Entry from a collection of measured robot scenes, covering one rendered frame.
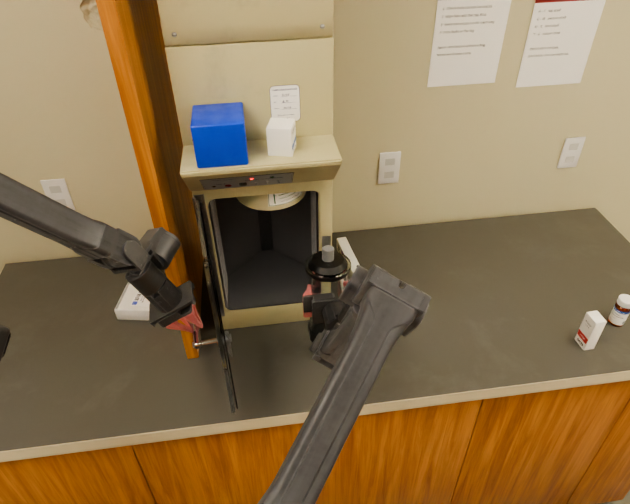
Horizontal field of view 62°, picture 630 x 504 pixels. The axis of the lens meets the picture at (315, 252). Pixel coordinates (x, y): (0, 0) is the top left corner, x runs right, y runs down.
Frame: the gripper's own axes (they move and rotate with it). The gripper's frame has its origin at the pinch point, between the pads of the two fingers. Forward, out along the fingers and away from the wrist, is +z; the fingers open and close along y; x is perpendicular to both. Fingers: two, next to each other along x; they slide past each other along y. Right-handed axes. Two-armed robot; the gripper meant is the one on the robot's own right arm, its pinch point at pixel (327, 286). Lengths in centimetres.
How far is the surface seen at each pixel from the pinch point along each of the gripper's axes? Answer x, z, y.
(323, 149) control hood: -34.9, 1.4, 0.6
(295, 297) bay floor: 13.8, 13.8, 6.7
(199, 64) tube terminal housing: -52, 7, 24
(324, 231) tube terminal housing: -9.3, 10.1, -0.9
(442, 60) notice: -38, 50, -42
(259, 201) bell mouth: -18.1, 12.2, 14.4
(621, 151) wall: -3, 52, -112
